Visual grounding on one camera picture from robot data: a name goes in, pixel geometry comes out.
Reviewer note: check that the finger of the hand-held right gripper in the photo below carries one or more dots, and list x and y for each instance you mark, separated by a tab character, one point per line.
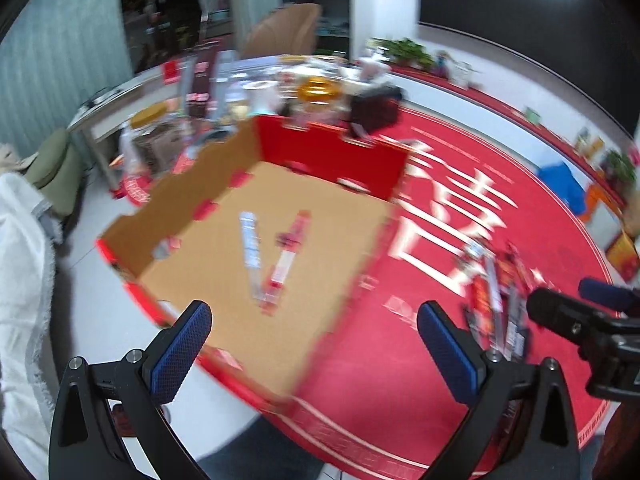
560	312
610	296

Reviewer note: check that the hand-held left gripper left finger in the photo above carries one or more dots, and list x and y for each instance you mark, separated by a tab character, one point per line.
182	355

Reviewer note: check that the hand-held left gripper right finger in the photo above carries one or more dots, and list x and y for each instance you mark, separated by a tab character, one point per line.
450	355

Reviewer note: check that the pile of assorted pens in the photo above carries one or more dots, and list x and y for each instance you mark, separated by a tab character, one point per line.
492	290

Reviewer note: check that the red and brown cardboard box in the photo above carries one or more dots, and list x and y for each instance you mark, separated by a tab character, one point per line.
210	260

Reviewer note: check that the white pen with blue print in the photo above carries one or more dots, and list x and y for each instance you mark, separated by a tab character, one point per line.
249	245

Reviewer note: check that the red gel pen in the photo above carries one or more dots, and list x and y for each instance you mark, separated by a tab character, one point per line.
287	255

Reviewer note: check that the orange box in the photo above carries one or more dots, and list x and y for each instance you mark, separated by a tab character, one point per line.
625	255

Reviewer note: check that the blue bag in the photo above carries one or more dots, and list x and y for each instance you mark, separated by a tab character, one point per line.
562	185

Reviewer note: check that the potted green plant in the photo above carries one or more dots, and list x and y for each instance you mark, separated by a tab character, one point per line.
407	52
620	165

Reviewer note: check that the standing picture cards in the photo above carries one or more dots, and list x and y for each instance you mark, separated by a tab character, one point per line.
590	142

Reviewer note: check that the white fringed cloth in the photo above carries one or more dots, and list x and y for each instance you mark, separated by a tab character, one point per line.
20	285

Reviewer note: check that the small green box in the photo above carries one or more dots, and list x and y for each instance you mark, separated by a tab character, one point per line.
532	115

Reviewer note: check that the green armchair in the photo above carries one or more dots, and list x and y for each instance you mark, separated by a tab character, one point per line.
55	170

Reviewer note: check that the plastic jar with yellow lid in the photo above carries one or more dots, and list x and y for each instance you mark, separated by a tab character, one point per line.
150	115

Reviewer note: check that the black radio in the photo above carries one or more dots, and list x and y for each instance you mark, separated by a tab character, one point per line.
372	110

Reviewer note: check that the white side table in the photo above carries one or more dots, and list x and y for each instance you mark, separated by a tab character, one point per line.
115	105

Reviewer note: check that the white tissue roll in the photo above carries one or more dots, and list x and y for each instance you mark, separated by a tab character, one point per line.
262	95

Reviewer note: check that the smartphone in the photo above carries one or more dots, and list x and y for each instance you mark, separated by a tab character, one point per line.
202	75

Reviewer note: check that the clear zip bag red label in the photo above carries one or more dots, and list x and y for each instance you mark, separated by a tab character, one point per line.
171	72

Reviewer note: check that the glass jar with gold lid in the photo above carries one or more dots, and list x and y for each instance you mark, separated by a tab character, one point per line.
317	91

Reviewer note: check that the white tissue box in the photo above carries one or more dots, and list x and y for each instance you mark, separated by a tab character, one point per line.
372	67

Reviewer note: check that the black television screen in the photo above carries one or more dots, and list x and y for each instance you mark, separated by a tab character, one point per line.
525	10

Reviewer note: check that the grey curtain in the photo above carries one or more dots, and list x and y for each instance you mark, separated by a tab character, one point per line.
65	50

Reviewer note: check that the beige shell chair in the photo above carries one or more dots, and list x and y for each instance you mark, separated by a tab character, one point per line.
285	30

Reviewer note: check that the red topped wall ledge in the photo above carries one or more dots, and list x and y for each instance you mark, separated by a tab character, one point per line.
500	102

